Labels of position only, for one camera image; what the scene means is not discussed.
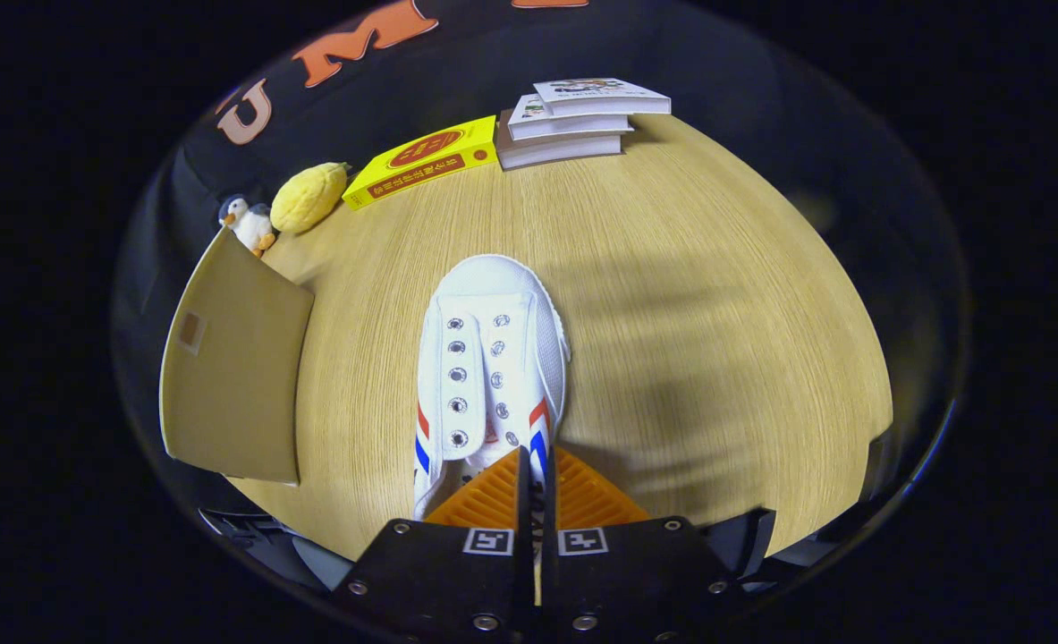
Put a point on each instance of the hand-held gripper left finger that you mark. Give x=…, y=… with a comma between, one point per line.
x=525, y=501

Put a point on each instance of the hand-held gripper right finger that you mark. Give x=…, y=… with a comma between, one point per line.
x=550, y=505

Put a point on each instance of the white canvas shoe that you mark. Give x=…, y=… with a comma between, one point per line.
x=493, y=295

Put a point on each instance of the beige fabric storage box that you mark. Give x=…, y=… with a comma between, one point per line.
x=233, y=376

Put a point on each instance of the yellow book with red circle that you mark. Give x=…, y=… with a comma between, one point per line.
x=376, y=174

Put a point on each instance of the yellow round plush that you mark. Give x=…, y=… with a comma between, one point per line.
x=305, y=201

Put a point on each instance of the penguin plush toy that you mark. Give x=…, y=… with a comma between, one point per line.
x=249, y=228

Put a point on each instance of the white illustrated cover book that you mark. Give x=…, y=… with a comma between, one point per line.
x=609, y=105

